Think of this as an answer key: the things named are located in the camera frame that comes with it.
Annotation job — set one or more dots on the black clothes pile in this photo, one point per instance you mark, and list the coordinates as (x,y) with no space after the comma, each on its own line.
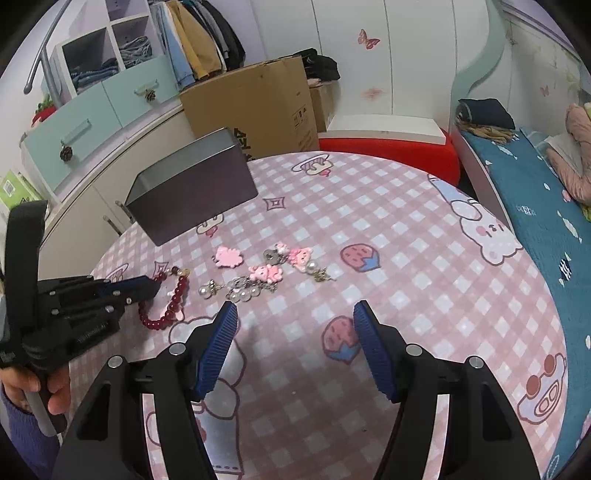
(321,64)

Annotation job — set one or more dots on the light blue hanging jacket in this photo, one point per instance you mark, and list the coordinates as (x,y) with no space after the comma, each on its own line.
(178,55)

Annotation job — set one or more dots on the white wardrobe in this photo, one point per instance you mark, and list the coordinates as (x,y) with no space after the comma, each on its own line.
(415,60)

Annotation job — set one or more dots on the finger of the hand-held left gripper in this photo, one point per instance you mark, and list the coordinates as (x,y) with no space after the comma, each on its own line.
(115,302)
(124,284)

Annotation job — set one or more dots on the person's left forearm purple sleeve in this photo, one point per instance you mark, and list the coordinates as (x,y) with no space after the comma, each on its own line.
(25,438)

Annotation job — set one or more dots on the pinecone drawer ornament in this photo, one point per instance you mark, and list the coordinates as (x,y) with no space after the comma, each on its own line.
(67,153)
(150,95)

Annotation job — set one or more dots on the pearl earring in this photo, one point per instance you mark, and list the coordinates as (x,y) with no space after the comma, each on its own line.
(205,290)

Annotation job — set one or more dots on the yellow hanging jacket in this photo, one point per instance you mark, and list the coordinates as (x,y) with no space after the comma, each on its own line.
(198,41)

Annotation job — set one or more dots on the pink checked tablecloth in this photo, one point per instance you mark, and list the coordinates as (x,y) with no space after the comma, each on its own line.
(406,240)

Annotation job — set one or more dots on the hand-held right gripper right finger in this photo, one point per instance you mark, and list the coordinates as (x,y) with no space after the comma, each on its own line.
(375,355)

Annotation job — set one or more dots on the small pink butterfly sticker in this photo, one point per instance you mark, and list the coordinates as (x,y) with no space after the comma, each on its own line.
(545,88)

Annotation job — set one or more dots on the large cardboard box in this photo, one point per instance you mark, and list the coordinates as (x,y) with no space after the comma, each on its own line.
(258,106)

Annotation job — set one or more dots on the grey metal box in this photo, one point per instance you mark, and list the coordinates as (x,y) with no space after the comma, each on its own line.
(189,184)

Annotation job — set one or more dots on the black folded garment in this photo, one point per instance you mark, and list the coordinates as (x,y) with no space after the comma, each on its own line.
(487,113)

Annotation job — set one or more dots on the folded jeans stack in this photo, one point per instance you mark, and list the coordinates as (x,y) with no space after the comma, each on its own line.
(136,50)
(94,74)

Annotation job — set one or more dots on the red step with white top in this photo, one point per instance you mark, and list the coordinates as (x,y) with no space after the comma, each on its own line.
(392,145)

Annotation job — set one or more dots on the white low cabinet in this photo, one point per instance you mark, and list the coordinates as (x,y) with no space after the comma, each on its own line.
(92,194)

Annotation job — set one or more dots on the tan folded garment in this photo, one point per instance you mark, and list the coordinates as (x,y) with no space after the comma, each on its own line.
(489,134)

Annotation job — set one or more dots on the blue printed bed sheet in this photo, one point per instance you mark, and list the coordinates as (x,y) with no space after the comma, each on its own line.
(526,184)

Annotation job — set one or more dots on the white pillow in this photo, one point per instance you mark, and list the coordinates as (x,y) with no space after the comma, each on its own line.
(561,145)

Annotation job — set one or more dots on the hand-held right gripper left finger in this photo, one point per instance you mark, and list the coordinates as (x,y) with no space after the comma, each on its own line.
(217,355)

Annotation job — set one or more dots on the green white package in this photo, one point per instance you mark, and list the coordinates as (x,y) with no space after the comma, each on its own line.
(16,191)

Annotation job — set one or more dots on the pale pink butterfly sticker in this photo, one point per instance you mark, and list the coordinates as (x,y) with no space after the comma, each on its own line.
(373,93)

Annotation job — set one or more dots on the stair cabinet with teal drawers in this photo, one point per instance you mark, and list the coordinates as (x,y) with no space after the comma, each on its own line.
(129,99)

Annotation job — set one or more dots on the dark hanging jackets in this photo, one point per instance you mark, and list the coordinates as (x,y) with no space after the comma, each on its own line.
(226,32)

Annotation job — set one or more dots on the pink flat charm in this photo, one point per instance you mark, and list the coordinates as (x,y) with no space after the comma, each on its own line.
(228,257)

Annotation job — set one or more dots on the small cardboard box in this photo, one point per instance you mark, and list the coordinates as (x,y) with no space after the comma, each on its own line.
(322,106)

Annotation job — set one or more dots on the pink pillow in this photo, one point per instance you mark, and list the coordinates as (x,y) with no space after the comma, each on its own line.
(579,161)

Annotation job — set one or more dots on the grey metal handrail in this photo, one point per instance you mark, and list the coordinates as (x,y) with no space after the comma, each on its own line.
(44,55)

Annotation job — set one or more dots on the person's left hand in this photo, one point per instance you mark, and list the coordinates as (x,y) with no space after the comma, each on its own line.
(57,387)

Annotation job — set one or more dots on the teal bunk bed frame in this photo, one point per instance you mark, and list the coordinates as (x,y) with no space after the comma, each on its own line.
(485,46)

